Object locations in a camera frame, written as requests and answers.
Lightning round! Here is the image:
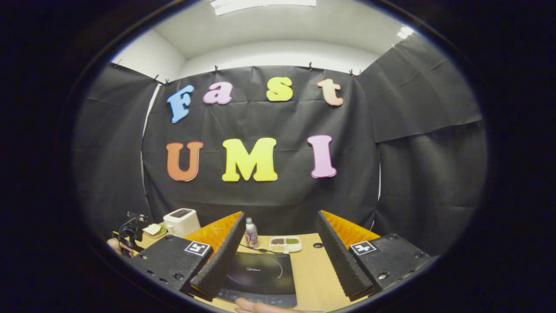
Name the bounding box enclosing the black induction cooktop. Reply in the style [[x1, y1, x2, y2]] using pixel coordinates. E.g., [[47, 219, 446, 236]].
[[216, 251, 298, 308]]

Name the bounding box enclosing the long ceiling light panel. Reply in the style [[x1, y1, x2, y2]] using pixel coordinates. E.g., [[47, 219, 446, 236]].
[[211, 0, 317, 16]]

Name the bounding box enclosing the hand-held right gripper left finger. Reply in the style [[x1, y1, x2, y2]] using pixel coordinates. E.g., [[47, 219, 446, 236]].
[[129, 211, 246, 302]]

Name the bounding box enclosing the black power cable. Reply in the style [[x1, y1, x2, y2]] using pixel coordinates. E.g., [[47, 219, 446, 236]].
[[238, 243, 278, 254]]

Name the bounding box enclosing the row of black cloth clips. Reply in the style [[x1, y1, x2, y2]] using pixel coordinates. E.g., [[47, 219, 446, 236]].
[[113, 42, 396, 85]]

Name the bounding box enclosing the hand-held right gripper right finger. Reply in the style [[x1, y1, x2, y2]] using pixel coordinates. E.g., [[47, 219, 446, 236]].
[[316, 210, 437, 301]]

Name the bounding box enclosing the white toaster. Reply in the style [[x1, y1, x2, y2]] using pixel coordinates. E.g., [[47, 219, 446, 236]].
[[163, 208, 202, 238]]

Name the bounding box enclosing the white divided bean dish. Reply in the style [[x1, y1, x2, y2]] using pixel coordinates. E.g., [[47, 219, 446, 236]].
[[269, 236, 303, 253]]

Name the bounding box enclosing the silver printed drink bottle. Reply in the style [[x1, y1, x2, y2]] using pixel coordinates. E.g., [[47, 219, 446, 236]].
[[245, 217, 259, 249]]

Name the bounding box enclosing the pale green sandwich plate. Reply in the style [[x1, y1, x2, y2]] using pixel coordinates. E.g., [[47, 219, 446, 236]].
[[142, 225, 167, 240]]

